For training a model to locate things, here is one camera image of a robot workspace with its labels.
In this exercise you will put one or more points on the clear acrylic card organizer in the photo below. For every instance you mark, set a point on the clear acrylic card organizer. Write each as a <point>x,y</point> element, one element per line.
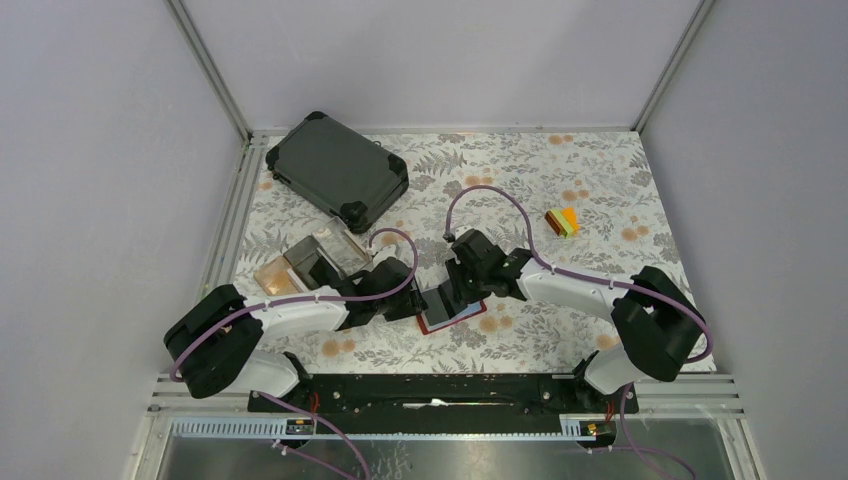
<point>330,248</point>

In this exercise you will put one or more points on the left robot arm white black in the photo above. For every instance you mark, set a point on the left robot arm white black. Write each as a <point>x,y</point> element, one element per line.
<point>214,345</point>

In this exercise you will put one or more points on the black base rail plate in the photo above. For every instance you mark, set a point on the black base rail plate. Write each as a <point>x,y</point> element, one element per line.
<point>462,404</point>

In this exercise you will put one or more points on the dark grey hard case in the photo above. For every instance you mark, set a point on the dark grey hard case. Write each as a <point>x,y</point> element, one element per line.
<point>339,171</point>

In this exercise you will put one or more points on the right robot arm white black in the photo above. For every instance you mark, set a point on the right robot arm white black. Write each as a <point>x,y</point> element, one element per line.
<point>653,318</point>

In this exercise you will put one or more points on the orange green sticky note block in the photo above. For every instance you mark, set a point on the orange green sticky note block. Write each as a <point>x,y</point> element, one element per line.
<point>563,222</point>

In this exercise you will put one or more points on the red leather card holder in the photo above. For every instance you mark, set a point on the red leather card holder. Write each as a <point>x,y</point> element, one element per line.
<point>445,308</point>

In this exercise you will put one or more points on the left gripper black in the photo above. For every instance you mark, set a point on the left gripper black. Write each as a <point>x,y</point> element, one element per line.
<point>412,305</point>

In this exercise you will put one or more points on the floral patterned table mat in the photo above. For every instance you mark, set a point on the floral patterned table mat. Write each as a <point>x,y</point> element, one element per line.
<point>503,184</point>

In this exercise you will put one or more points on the wooden block base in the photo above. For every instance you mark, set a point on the wooden block base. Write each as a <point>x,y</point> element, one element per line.
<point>277,278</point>

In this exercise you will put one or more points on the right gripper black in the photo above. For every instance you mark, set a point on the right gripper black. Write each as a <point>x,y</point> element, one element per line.
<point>460,294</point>

